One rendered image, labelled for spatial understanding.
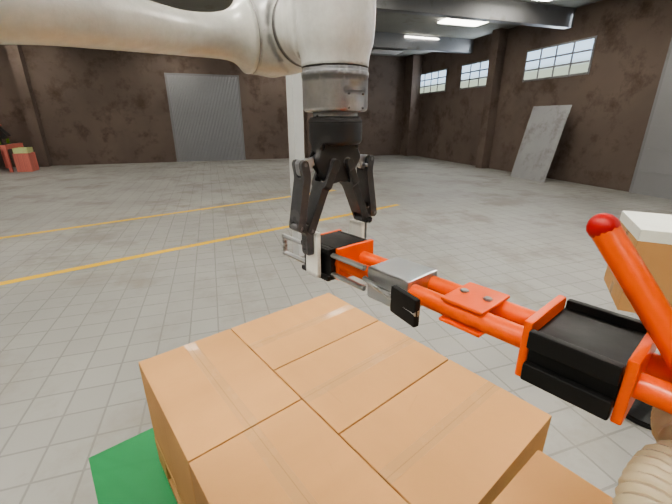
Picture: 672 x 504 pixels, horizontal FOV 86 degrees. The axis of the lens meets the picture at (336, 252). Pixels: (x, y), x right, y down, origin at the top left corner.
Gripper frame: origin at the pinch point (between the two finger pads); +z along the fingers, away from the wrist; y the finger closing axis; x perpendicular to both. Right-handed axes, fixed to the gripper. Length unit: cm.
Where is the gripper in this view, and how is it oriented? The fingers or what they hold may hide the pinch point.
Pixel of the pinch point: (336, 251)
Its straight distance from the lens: 57.3
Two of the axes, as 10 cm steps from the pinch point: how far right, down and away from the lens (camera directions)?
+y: 7.7, -2.2, 6.0
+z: 0.0, 9.4, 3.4
